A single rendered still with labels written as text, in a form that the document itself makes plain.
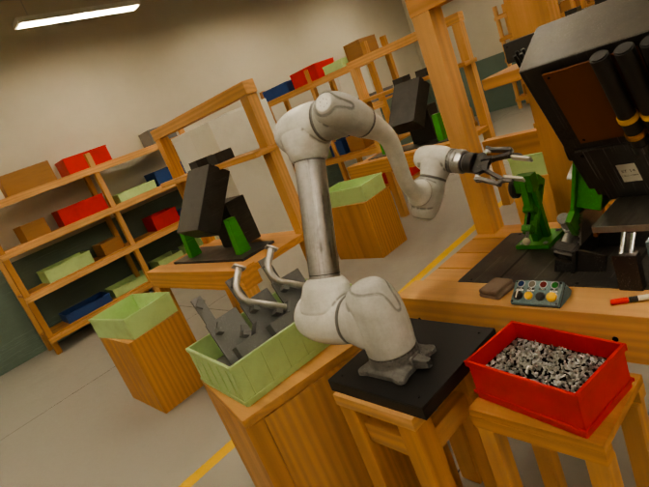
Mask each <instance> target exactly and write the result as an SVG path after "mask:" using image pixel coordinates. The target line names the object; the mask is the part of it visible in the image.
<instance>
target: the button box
mask: <svg viewBox="0 0 649 487"><path fill-rule="evenodd" d="M520 281H521V280H516V283H515V287H514V291H513V294H514V292H516V291H520V292H522V296H521V297H520V298H519V299H515V298H514V297H513V295H512V298H511V301H510V303H512V304H514V305H527V306H540V307H552V308H560V307H562V305H563V304H564V303H565V302H566V300H567V299H568V298H569V297H570V296H571V293H572V290H571V289H570V288H569V287H568V286H567V285H566V283H564V282H563V281H545V282H547V285H546V287H543V288H542V287H541V286H540V283H541V282H543V281H537V280H523V282H524V284H523V286H519V285H518V283H519V282H520ZM530 281H534V282H535V285H534V286H533V287H529V285H528V284H529V282H530ZM553 282H557V283H558V286H557V287H556V288H552V287H551V285H552V283H553ZM526 292H531V293H532V295H533V296H532V298H531V299H530V300H527V299H526V298H525V297H524V294H525V293H526ZM539 292H541V293H543V294H544V298H543V299H542V300H540V301H538V300H537V299H536V298H535V295H536V294H537V293H539ZM549 292H554V293H555V294H556V295H557V298H556V300H555V301H548V300H547V299H546V295H547V293H549Z"/></svg>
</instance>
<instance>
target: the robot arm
mask: <svg viewBox="0 0 649 487"><path fill-rule="evenodd" d="M273 134H274V140H275V142H276V144H277V146H278V147H279V148H280V149H281V150H282V151H283V152H285V153H286V154H287V155H288V157H289V160H290V161H291V163H292V164H294V165H295V170H296V183H297V191H298V199H299V205H300V213H301V221H302V228H303V236H304V242H305V250H306V258H307V265H308V272H309V279H307V280H306V281H305V283H304V285H303V287H302V294H301V299H300V300H299V301H298V303H297V305H296V309H295V314H294V319H295V324H296V328H297V329H298V331H299V332H300V333H301V334H302V335H304V336H305V337H307V338H309V339H311V340H313V341H316V342H319V343H324V344H332V345H347V344H352V345H354V346H356V347H358V348H360V349H363V350H365V351H366V354H367V356H368V359H369V361H368V362H366V363H365V364H364V365H362V366H361V367H360V368H359V369H358V373H359V375H360V376H369V377H374V378H378V379H382V380H386V381H389V382H392V383H395V384H396V385H398V386H402V385H404V384H405V383H406V382H407V381H408V379H409V377H410V376H411V375H412V374H413V373H414V372H415V370H416V369H426V368H431V367H432V366H433V361H432V359H431V358H429V356H431V355H432V354H434V353H435V352H436V351H437V349H436V346H435V345H424V344H419V343H418V342H417V340H416V338H415V335H414V331H413V327H412V324H411V320H410V318H409V314H408V312H407V309H406V307H405V305H404V303H403V300H402V298H401V297H400V295H399V294H398V292H397V291H396V289H395V288H394V287H393V286H392V285H391V284H390V283H389V282H388V281H387V280H385V279H383V278H380V277H377V276H369V277H365V278H362V279H360V280H358V281H356V282H355V284H354V285H352V286H351V285H350V282H349V280H348V279H347V278H346V277H345V276H343V275H342V274H340V268H339V261H338V253H337V245H336V239H335V231H334V224H333V216H332V210H331V202H330V194H329V187H328V179H327V173H326V165H325V160H326V159H327V157H328V152H329V147H330V143H331V140H334V139H338V138H342V137H347V136H349V135H351V136H355V137H358V138H366V139H371V140H376V141H378V142H379V143H380V144H381V145H382V147H383V149H384V151H385V153H386V156H387V158H388V161H389V163H390V165H391V168H392V170H393V173H394V175H395V177H396V180H397V182H398V184H399V186H400V188H401V190H402V191H403V193H404V194H405V195H406V196H407V197H408V200H409V202H410V204H411V207H410V209H411V213H412V216H414V218H415V219H418V220H424V221H430V220H431V219H433V218H434V217H435V216H436V215H437V212H438V210H439V208H440V205H441V202H442V198H443V194H444V190H445V183H446V180H447V177H448V176H449V174H450V173H457V174H464V173H471V174H475V177H474V178H473V180H474V181H475V182H476V183H485V184H489V185H493V186H502V184H505V183H513V182H514V181H517V182H524V183H525V178H524V177H519V176H511V175H503V177H502V176H500V175H498V174H496V173H494V172H493V171H492V170H490V165H491V164H492V163H493V162H495V161H499V160H503V159H507V158H511V159H512V160H520V161H530V162H532V161H533V159H532V158H531V157H526V156H523V155H522V154H521V153H514V150H513V148H512V147H490V146H486V147H485V148H486V149H485V151H484V153H480V154H478V153H471V152H469V151H467V150H461V149H453V148H450V147H447V146H442V145H426V146H422V147H419V148H418V149H417V150H416V151H415V153H414V156H413V162H414V164H415V166H416V167H417V168H418V169H420V177H419V180H416V181H414V180H413V178H412V175H411V174H410V171H409V166H408V162H407V159H406V156H405V153H404V150H403V147H402V144H401V142H400V140H399V137H398V135H397V134H396V132H395V130H394V129H393V128H392V127H391V126H390V125H389V124H388V123H387V122H386V121H385V120H384V119H383V118H382V117H381V116H380V115H379V114H378V113H377V112H376V111H375V110H374V109H372V108H371V107H370V106H368V105H367V104H366V103H365V102H363V101H362V100H359V99H357V98H355V97H353V96H351V95H349V94H346V93H343V92H338V91H327V92H323V93H321V94H320V95H319V96H318V97H317V98H316V100H312V101H309V102H306V103H304V104H301V105H299V106H297V107H295V108H293V109H291V110H290V111H288V112H287V113H285V114H284V115H283V116H282V117H281V118H280V119H279V120H278V122H277V123H276V125H275V127H274V132H273ZM490 153H503V154H499V155H494V156H487V154H490ZM483 173H486V174H488V175H491V176H492V177H494V178H496V179H498V181H496V180H492V179H488V178H484V177H481V176H479V175H481V174H483Z"/></svg>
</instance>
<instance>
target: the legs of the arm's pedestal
mask: <svg viewBox="0 0 649 487"><path fill-rule="evenodd" d="M475 389H476V386H475V383H474V381H473V378H472V375H471V372H470V371H469V372H468V374H467V375H466V376H465V377H464V378H463V379H462V381H461V382H460V383H459V384H458V385H457V386H456V387H455V388H454V390H453V391H452V392H451V393H450V394H449V395H448V396H447V398H446V399H445V400H444V403H443V404H442V405H441V406H440V407H439V408H438V409H437V411H434V413H433V414H432V415H431V416H430V417H429V418H428V419H427V420H426V421H425V422H424V423H423V424H422V425H421V426H420V427H419V429H418V430H417V431H416V432H413V431H411V430H409V429H406V428H403V427H400V426H397V425H394V424H392V423H389V422H386V421H383V420H380V419H377V418H374V417H372V416H369V415H365V414H362V413H359V412H356V411H354V410H351V409H348V408H345V407H342V406H340V408H341V410H342V412H343V415H344V417H345V419H346V421H347V423H348V425H349V428H350V430H351V432H352V434H353V438H354V440H355V443H356V445H357V447H358V450H359V452H360V454H361V457H362V459H363V461H364V464H365V466H366V468H367V471H368V473H369V474H370V477H371V479H372V481H373V484H374V486H375V487H406V486H405V484H404V481H403V479H402V477H401V475H400V472H399V470H398V468H397V465H396V463H395V460H394V458H393V455H392V453H391V450H390V448H392V449H394V450H397V451H399V452H402V453H404V454H406V455H408V456H409V458H410V460H411V463H412V465H413V468H414V470H415V473H416V475H417V478H418V480H419V483H420V485H421V487H464V486H463V483H462V481H461V479H460V476H459V473H458V471H457V468H456V465H455V462H454V460H453V457H452V454H451V452H450V449H449V446H448V444H447V442H448V440H449V439H450V438H451V437H452V435H453V434H454V433H455V432H456V430H457V429H458V428H459V427H460V426H461V424H463V426H464V428H465V431H466V435H467V438H468V441H469V444H470V447H471V449H472V452H473V455H474V458H475V461H476V464H477V466H478V469H479V472H480V474H481V477H482V479H483V482H484V485H485V487H497V484H496V481H495V479H494V474H493V471H492V468H491V465H490V462H489V459H488V456H487V454H486V451H485V448H484V446H483V443H482V440H481V437H480V434H479V431H478V429H477V427H475V426H473V423H472V420H471V417H470V414H469V411H468V408H469V406H470V405H471V404H472V403H473V402H474V400H475V399H476V398H477V397H478V396H479V395H478V394H477V393H475V392H474V390H475Z"/></svg>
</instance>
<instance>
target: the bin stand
mask: <svg viewBox="0 0 649 487"><path fill-rule="evenodd" d="M629 373H630V372H629ZM630 377H634V378H635V381H634V382H632V385H633V387H632V388H631V389H630V390H629V391H628V393H627V394H626V395H625V396H624V397H623V398H622V400H621V401H620V402H619V403H618V404H617V405H616V407H615V408H614V409H613V410H612V411H611V412H610V414H609V415H608V416H607V417H606V419H605V420H604V421H603V422H602V423H601V424H600V426H599V427H598V428H597V429H596V430H595V431H594V433H593V434H592V435H591V436H590V437H589V438H588V439H585V438H583V437H581V436H578V435H576V434H573V433H570V432H568V431H565V430H563V429H560V428H557V427H555V426H552V425H550V424H547V423H545V422H543V421H540V420H538V419H535V418H532V417H530V416H527V415H523V414H520V413H518V412H515V411H513V410H510V409H507V408H505V407H502V406H500V405H497V404H495V403H493V402H490V401H488V400H485V399H483V398H480V397H479V396H478V397H477V398H476V399H475V400H474V402H473V403H472V404H471V405H470V406H469V408H468V411H469V414H470V417H471V420H472V423H473V426H475V427H477V429H478V431H479V434H480V437H481V440H482V443H483V446H484V448H485V451H486V454H487V456H488V459H489V462H490V465H491V468H492V471H493V474H494V479H495V481H496V484H497V487H523V485H522V480H521V477H520V474H519V471H518V468H517V465H516V462H515V459H514V456H513V453H512V450H511V447H510V445H509V442H508V438H507V437H510V438H513V439H516V440H520V441H523V442H526V443H530V444H531V445H532V448H533V451H534V454H535V458H536V461H537V464H538V467H539V470H540V474H541V476H542V479H543V482H544V485H545V487H568V485H567V482H566V479H565V475H564V472H563V470H562V466H561V463H560V460H559V456H558V453H557V452H560V453H564V454H567V455H570V456H573V457H577V458H579V459H582V460H585V463H586V467H587V469H588V473H589V476H590V480H591V484H592V487H624V483H623V480H622V476H621V472H620V469H619V465H618V461H617V457H616V454H615V451H614V450H613V446H612V443H611V442H612V441H613V439H614V437H615V435H616V433H617V431H618V429H619V427H620V425H621V427H622V431H623V435H624V439H625V443H626V447H627V450H628V454H629V458H630V462H631V466H632V470H633V474H634V478H635V484H636V487H649V417H648V414H647V410H646V406H645V401H644V397H645V395H646V391H645V386H644V383H643V379H642V375H641V374H636V373H630Z"/></svg>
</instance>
